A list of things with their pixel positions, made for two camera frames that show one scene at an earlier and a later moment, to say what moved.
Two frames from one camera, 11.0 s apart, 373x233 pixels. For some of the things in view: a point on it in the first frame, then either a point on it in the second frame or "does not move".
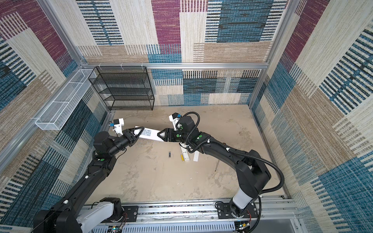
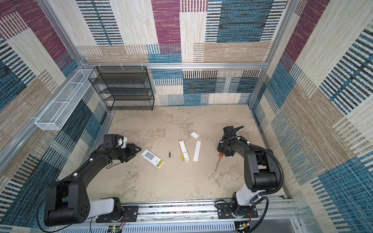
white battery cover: [196, 156] does not move
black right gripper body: [178, 135] to [223, 149]
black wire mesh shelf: [124, 88] does not move
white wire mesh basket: [54, 117] does not move
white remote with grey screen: [152, 134] to [152, 158]
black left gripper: [128, 136] to [130, 152]
